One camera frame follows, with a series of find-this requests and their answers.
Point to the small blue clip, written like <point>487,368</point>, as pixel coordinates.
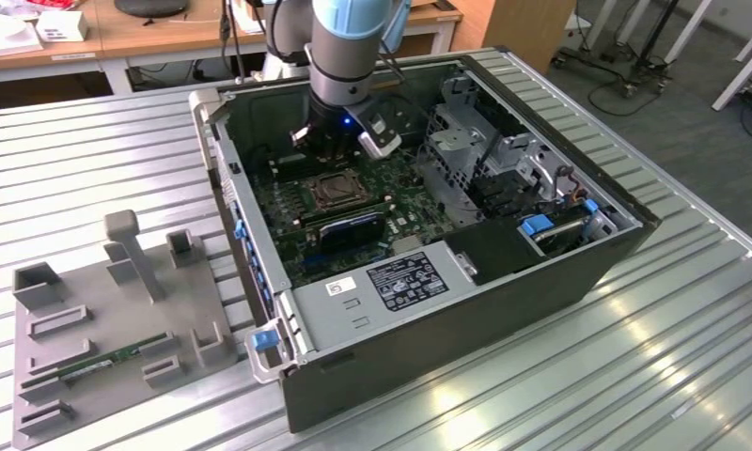
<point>590,205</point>

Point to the black wheeled stand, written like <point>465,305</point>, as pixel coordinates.
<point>639,70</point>

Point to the silver power supply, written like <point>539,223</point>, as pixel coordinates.
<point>345,319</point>

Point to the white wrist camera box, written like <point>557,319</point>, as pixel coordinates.
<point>382,141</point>

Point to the green motherboard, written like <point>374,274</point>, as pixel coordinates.
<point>414,197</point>

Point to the CPU socket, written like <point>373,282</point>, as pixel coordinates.
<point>351,207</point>

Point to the wooden desk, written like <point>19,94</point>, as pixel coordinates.
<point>163,33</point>

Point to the white tape strip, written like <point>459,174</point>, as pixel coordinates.
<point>682,409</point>

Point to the black round object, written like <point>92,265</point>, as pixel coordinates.
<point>151,7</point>

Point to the wooden cabinet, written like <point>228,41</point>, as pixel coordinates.
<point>527,28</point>

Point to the blue case latch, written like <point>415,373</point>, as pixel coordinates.
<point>263,342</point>

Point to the white table frame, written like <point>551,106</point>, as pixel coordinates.
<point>745,75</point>

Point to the silver chipset heatsink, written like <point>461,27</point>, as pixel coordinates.
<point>409,244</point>

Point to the red white packet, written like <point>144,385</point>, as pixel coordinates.
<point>50,4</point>

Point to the flat white box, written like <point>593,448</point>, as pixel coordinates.
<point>6,44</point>

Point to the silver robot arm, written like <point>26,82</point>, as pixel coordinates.
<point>342,66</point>

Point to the green RAM stick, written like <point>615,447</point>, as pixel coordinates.
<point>131,350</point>
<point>345,212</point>

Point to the blue disk carrier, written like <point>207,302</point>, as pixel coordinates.
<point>537,224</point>

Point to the silver CPU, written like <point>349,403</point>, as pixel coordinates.
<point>342,188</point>

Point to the grey parts rack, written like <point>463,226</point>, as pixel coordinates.
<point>126,319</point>

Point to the small white labelled box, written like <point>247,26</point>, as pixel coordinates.
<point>63,23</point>

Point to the silver drive cage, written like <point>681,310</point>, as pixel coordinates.
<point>458,141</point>

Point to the blue retainer clip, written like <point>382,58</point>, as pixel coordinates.
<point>238,230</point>

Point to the black PC case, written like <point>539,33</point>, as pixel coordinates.
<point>477,357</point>

